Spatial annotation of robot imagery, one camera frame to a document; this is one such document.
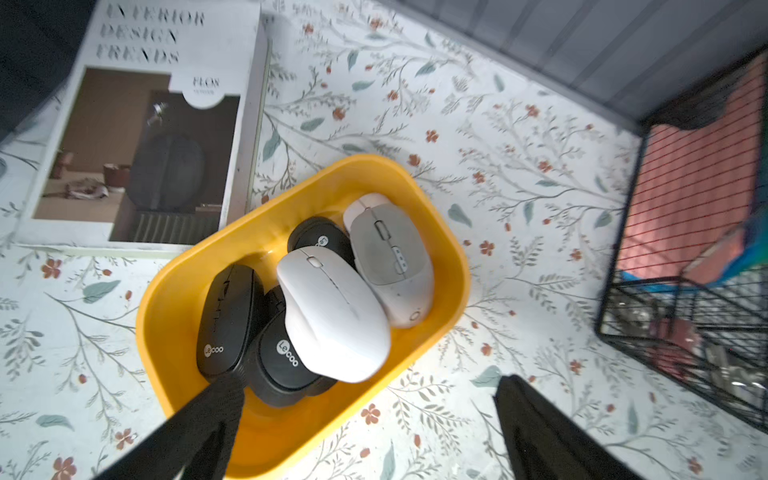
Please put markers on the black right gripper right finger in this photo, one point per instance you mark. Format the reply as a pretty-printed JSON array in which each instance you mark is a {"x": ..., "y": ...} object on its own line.
[{"x": 543, "y": 443}]

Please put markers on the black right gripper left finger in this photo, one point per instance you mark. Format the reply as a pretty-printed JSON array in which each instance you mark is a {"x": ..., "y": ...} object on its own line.
[{"x": 195, "y": 443}]

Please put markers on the black mouse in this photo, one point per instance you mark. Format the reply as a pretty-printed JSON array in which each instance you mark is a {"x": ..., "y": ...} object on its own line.
[
  {"x": 322, "y": 232},
  {"x": 273, "y": 369},
  {"x": 233, "y": 314}
]

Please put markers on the white mouse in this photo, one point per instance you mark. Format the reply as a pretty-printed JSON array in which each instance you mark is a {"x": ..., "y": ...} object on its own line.
[{"x": 335, "y": 324}]

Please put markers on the grey ergonomic mouse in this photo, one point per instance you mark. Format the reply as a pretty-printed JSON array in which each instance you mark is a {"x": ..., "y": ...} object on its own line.
[{"x": 391, "y": 257}]

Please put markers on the light grey mouse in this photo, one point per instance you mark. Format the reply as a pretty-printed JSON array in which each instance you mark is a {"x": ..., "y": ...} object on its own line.
[{"x": 358, "y": 206}]

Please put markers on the yellow plastic storage box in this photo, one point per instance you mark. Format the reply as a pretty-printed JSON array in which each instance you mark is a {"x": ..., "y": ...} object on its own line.
[{"x": 270, "y": 440}]

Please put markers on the interior design trends book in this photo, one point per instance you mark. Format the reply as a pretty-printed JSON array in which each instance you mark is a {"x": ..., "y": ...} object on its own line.
[{"x": 154, "y": 148}]

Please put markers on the black wire desk organizer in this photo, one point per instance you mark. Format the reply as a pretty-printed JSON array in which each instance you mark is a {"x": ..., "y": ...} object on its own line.
[{"x": 709, "y": 338}]

